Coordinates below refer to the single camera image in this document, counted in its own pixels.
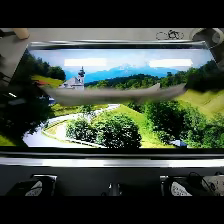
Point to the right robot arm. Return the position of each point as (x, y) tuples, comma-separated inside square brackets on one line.
[(203, 81)]

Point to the silver frame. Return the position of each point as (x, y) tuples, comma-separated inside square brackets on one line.
[(116, 162)]

